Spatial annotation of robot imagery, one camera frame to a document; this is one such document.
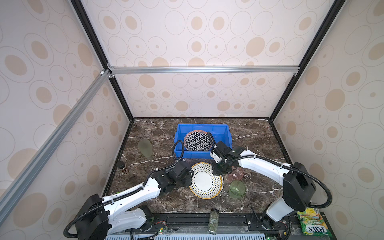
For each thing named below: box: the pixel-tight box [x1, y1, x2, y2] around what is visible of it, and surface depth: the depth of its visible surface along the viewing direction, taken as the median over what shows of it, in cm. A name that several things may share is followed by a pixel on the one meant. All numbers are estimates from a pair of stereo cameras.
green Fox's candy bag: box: [296, 207, 334, 239], surface depth 73 cm
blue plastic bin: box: [174, 123, 233, 159], surface depth 108 cm
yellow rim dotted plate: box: [189, 162, 224, 200], surface depth 86 cm
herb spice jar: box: [208, 208, 220, 235], surface depth 72 cm
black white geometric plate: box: [183, 129, 213, 152], surface depth 107 cm
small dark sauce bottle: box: [117, 161, 130, 175], surface depth 87 cm
